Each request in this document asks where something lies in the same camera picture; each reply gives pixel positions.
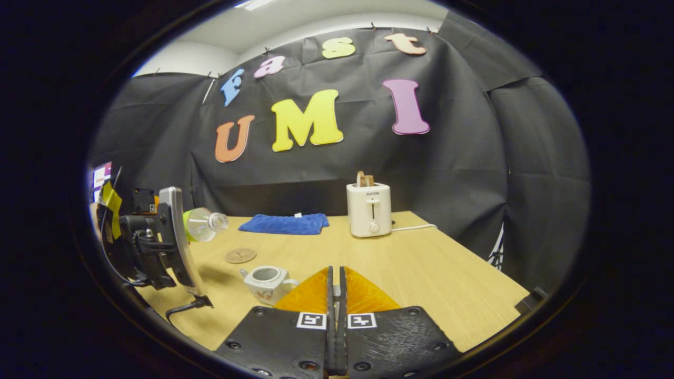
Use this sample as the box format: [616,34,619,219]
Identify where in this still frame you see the white toaster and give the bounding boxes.
[346,182,393,238]

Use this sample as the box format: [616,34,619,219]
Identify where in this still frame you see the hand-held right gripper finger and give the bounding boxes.
[216,266,336,379]
[338,266,465,379]

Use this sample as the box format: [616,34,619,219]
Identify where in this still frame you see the black cable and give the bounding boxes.
[165,295,214,323]

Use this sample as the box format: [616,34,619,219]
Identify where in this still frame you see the green label water bottle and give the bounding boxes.
[183,207,229,243]

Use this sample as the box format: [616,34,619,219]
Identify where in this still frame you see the blue towel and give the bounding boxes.
[238,213,330,236]

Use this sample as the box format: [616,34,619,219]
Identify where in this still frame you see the computer monitor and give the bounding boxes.
[93,162,113,202]

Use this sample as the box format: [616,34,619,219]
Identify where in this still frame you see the yellow tape strip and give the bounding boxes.
[102,182,123,241]

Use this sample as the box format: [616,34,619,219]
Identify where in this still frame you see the white ceramic teacup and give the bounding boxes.
[240,266,300,306]

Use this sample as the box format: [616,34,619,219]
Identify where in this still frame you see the black backdrop cloth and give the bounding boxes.
[90,11,590,295]

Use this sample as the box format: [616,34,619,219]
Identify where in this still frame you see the small dark block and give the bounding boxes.
[515,287,549,315]

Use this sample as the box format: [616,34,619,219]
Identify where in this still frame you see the round wooden coaster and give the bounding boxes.
[225,247,257,264]

